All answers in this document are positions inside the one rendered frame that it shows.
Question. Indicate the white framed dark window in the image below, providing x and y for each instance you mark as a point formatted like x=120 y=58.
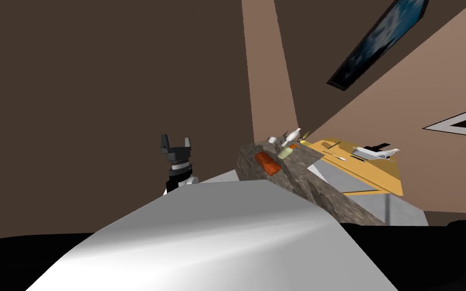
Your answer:
x=465 y=121

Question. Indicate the small white cup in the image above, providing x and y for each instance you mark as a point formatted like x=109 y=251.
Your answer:
x=272 y=140

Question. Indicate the dark blue framed wall picture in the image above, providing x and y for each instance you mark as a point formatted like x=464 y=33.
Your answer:
x=382 y=36

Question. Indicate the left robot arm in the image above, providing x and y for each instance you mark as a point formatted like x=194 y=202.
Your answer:
x=178 y=177

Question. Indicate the white bottle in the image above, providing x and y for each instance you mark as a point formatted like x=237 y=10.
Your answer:
x=291 y=136

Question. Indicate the orange-red bread loaf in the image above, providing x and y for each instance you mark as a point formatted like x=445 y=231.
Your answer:
x=268 y=163

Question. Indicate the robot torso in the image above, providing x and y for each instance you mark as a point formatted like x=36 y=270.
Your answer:
x=225 y=242

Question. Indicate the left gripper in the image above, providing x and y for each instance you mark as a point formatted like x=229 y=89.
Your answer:
x=177 y=155

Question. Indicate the yellow desk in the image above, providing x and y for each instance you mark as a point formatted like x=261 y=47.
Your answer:
x=362 y=171

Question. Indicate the pale green bottle orange cap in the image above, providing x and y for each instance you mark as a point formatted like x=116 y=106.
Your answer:
x=285 y=152

